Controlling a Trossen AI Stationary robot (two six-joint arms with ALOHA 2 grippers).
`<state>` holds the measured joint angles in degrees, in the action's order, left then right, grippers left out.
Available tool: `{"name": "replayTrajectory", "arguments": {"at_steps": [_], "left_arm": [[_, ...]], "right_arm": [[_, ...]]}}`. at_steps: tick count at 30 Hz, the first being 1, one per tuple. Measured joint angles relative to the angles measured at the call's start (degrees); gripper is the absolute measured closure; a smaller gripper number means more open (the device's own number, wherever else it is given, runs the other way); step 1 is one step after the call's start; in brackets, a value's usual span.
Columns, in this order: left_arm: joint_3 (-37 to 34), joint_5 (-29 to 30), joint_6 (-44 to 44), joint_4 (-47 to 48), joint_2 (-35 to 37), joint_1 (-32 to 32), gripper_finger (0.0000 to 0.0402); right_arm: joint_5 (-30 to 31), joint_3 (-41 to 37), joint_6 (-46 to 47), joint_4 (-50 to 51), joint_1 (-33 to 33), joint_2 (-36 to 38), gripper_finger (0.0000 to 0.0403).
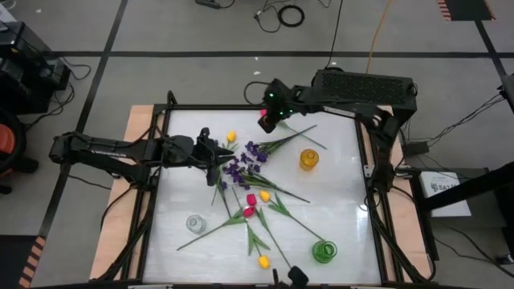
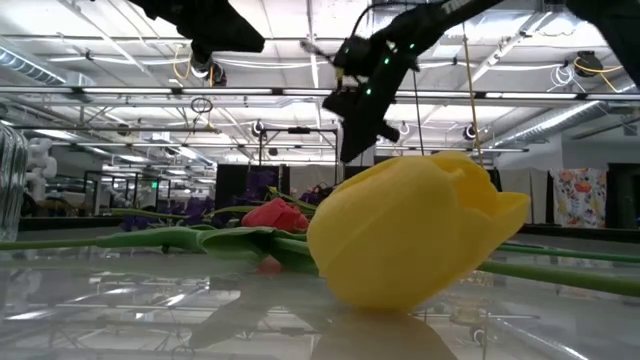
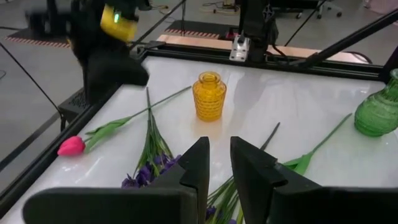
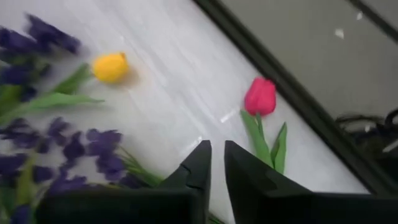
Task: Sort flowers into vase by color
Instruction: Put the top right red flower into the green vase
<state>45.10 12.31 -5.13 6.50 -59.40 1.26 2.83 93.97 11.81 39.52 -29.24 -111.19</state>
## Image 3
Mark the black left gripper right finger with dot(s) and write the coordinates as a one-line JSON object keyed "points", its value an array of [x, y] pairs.
{"points": [[311, 208]]}

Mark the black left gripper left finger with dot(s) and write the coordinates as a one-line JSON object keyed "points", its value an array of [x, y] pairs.
{"points": [[124, 205]]}

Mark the yellow artificial tulip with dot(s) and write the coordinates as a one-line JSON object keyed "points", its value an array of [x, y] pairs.
{"points": [[301, 163]]}

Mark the purple artificial flower bunch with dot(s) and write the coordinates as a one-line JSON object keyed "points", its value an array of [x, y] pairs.
{"points": [[222, 199], [154, 146]]}

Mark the pink artificial tulip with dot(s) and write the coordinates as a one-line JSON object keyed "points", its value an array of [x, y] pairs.
{"points": [[71, 146]]}

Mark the amber glass vase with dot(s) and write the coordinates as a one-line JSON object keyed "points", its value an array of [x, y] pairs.
{"points": [[209, 99]]}

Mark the yellow tape band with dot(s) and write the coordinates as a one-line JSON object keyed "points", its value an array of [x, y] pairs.
{"points": [[119, 29]]}

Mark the black mat with striped edge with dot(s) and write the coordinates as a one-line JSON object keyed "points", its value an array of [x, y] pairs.
{"points": [[192, 26], [37, 39]]}

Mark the office chair base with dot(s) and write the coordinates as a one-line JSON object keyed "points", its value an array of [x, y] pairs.
{"points": [[319, 12]]}

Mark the black aluminium table frame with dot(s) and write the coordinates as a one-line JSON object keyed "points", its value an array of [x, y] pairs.
{"points": [[202, 55]]}

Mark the silver metal bracket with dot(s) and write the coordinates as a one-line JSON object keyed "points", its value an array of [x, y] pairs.
{"points": [[239, 49]]}

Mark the black upright frame post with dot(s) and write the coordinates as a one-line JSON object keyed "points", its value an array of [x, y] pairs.
{"points": [[391, 65]]}

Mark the black diagonal frame brace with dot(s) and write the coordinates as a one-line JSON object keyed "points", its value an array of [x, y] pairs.
{"points": [[348, 39]]}

